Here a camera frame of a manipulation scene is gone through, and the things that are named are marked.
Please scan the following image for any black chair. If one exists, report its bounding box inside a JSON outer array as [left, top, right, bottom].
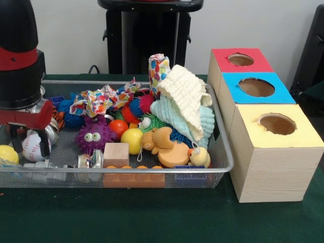
[[294, 5, 324, 99]]

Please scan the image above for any cream knit cloth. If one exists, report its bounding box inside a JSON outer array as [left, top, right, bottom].
[[158, 64, 213, 141]]

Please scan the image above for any multicolour polka dot cloth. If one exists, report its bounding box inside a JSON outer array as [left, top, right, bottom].
[[149, 54, 172, 97], [70, 77, 143, 117]]

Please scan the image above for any wooden cube block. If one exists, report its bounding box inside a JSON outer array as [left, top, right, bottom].
[[103, 143, 130, 168]]

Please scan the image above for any small yellow ball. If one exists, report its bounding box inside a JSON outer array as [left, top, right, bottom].
[[120, 128, 144, 155]]

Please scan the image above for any purple googly-eyed monster toy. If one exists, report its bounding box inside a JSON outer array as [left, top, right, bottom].
[[76, 115, 117, 155]]

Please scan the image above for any shallow clear mesh bin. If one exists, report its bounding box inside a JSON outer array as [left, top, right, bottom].
[[0, 80, 234, 189]]

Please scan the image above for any mint green cloth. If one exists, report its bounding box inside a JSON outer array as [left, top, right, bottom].
[[150, 96, 216, 148]]

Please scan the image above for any wooden box with three holes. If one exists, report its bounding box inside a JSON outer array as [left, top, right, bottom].
[[208, 48, 324, 203]]

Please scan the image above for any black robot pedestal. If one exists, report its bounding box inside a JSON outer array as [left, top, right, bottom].
[[98, 0, 204, 75]]

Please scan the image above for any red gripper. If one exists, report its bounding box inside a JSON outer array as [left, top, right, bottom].
[[0, 99, 54, 157]]

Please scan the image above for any white baseball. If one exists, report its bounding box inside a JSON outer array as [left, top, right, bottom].
[[22, 134, 52, 163]]

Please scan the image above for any small yellow rubber duck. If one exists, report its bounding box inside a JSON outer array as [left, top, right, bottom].
[[188, 143, 211, 168]]

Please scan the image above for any orange foam duck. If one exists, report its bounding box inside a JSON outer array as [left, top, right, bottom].
[[141, 127, 190, 168]]

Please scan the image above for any crushed clear plastic bottle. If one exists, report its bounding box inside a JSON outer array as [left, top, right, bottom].
[[23, 159, 69, 174]]

